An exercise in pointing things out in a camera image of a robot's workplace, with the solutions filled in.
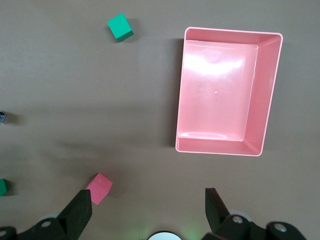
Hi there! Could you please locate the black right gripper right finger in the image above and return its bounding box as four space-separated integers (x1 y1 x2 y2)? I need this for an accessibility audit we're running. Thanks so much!
201 187 308 240

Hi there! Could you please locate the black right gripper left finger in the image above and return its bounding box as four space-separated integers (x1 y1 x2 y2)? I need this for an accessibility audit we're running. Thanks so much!
0 188 93 240

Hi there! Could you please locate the pink foam cube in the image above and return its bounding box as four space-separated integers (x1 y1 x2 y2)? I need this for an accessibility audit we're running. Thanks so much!
85 172 113 206

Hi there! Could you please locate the green foam cube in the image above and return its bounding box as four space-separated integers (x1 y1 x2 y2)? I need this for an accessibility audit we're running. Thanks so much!
0 178 9 197
107 12 135 43

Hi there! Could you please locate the brown table cover sheet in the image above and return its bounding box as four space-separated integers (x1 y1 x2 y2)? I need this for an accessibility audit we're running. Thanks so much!
0 0 320 240

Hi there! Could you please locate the pink plastic tray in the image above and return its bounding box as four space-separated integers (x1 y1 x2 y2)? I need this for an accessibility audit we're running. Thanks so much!
174 26 284 157

